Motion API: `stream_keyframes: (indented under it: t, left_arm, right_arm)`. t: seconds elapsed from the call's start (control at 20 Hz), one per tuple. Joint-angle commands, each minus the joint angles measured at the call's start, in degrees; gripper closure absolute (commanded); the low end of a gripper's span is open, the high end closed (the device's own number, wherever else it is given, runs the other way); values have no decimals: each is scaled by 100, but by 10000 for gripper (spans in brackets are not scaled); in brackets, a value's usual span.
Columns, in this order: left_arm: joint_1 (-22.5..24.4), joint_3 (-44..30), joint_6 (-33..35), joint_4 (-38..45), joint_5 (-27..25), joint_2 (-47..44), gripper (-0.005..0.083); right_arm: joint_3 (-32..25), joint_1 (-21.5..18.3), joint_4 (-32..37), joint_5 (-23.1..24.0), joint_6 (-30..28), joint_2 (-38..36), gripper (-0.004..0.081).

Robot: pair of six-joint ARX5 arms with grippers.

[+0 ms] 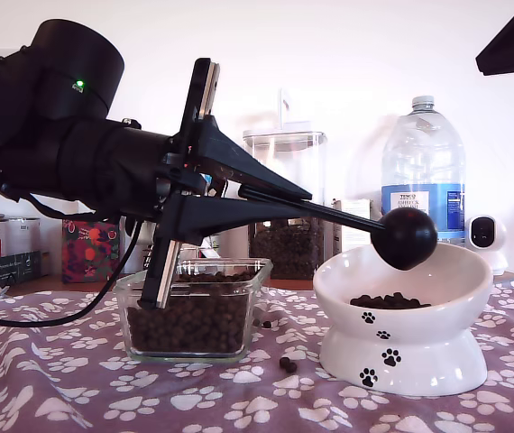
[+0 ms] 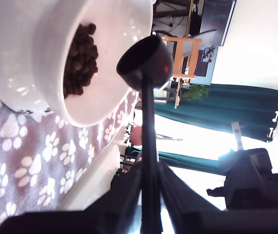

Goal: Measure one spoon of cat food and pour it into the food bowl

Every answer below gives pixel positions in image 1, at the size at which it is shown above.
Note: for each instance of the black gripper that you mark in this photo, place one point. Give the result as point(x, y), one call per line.
point(117, 167)

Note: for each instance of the black plastic measuring spoon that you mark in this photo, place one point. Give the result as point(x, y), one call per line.
point(403, 239)

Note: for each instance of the white paw print cat bowl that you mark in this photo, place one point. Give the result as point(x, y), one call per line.
point(403, 361)

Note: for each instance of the tall clear canister white lid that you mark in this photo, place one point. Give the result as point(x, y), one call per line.
point(285, 135)

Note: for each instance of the dark kibble store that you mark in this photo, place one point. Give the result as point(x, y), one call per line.
point(285, 252)

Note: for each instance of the large brown kibble heap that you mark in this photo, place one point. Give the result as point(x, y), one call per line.
point(203, 325)

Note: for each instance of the floral tissue box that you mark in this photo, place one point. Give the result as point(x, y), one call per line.
point(85, 257)

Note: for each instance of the small white printed carton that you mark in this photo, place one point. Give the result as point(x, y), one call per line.
point(352, 241)

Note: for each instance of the large blue label water bottle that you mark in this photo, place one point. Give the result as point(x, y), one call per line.
point(419, 158)

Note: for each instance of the square clear glass container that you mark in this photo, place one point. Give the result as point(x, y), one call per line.
point(124, 320)

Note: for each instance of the plain white tin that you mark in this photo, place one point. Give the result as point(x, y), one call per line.
point(24, 236)

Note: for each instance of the small brown kibble portion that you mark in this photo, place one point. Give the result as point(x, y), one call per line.
point(388, 301)

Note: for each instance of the dark green cardboard box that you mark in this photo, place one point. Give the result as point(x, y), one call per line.
point(4, 270)

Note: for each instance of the purple paw print cloth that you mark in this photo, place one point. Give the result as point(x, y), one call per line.
point(58, 361)

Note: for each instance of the small white round camera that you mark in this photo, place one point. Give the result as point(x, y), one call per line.
point(499, 232)

